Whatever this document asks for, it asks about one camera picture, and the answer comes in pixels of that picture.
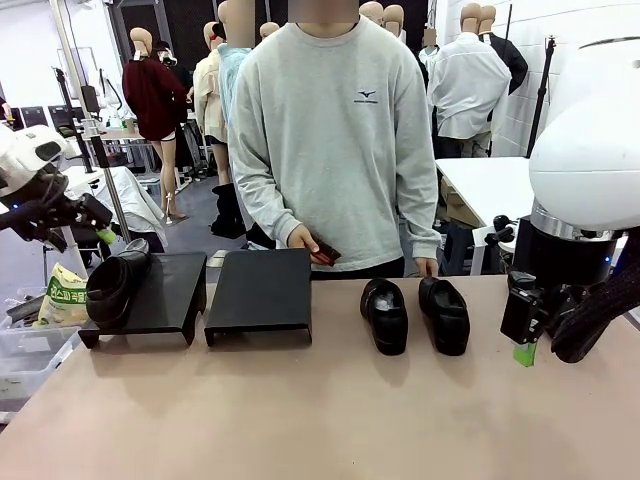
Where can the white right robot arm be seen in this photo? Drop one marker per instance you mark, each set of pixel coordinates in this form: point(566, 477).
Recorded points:
point(585, 150)

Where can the mannequin in white shirt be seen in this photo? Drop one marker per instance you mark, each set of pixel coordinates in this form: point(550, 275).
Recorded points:
point(470, 85)

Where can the black boots pair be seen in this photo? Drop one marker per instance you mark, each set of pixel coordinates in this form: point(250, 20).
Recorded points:
point(227, 210)

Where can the background person blurred face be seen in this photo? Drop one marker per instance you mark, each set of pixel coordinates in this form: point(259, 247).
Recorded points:
point(431, 39)

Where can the background person with cap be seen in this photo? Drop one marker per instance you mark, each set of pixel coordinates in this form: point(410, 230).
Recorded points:
point(181, 75)

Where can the black light stand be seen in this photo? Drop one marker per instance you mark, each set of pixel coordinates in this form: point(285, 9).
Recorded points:
point(88, 155)

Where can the mannequin in blue fleece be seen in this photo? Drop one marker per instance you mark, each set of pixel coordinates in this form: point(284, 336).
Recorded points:
point(231, 75)

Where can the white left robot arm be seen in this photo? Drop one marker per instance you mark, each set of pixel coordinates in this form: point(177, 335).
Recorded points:
point(20, 150)

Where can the mannequin in beige jacket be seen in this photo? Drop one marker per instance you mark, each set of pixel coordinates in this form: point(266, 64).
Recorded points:
point(205, 95)

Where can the mannequin in maroon sweater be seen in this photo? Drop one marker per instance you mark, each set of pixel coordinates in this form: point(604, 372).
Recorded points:
point(150, 100)

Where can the black shoe with white stuffing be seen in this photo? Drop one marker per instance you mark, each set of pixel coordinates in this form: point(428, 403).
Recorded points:
point(385, 325)

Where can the brown shoe brush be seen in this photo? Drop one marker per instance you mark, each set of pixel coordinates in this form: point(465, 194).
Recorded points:
point(327, 255)

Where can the person's right forearm grey sleeve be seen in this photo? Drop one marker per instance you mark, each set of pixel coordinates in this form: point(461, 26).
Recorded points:
point(270, 210)

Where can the black office chair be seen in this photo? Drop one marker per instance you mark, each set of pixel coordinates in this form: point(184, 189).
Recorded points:
point(62, 120)
point(36, 120)

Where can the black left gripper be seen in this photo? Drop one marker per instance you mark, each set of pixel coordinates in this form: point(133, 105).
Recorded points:
point(35, 212)

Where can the bare beige mannequin head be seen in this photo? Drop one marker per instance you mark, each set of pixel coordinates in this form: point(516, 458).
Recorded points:
point(394, 17)
point(371, 11)

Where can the aluminium frame post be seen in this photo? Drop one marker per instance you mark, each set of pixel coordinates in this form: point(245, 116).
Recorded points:
point(117, 210)

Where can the person's right hand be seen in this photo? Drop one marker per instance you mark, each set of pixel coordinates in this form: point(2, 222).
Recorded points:
point(301, 239)

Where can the person in grey sweatshirt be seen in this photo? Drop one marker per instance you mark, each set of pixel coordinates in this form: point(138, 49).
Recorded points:
point(340, 150)

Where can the black tripod with camera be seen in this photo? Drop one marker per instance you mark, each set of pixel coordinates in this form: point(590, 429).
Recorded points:
point(548, 65)

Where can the white work table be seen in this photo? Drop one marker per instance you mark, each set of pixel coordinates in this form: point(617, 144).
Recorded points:
point(480, 185)

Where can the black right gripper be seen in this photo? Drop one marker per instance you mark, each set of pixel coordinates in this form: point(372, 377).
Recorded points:
point(565, 260)

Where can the clear plastic bin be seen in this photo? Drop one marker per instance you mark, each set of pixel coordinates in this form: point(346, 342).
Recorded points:
point(25, 360)

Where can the black leather shoe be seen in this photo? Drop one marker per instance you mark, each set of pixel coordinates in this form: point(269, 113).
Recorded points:
point(450, 325)
point(110, 295)

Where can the mannequin in red jacket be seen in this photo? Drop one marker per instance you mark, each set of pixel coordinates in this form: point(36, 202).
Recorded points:
point(270, 30)

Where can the person's left forearm grey sleeve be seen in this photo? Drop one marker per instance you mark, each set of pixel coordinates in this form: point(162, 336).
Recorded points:
point(422, 225)

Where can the person's left hand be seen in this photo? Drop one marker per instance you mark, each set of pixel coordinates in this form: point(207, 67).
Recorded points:
point(427, 267)

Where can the white draped cloth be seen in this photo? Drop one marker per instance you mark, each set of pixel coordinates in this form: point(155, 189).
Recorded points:
point(135, 200)

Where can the seated person in black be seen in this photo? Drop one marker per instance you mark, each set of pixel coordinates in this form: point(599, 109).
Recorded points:
point(3, 107)

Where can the black shoe stand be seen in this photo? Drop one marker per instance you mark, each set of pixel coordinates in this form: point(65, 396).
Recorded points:
point(260, 290)
point(170, 295)

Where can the mannequin in black jacket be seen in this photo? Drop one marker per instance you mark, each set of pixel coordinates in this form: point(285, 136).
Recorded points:
point(512, 60)

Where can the yellow green snack bag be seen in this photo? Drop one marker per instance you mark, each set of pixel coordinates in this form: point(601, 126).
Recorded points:
point(62, 300)

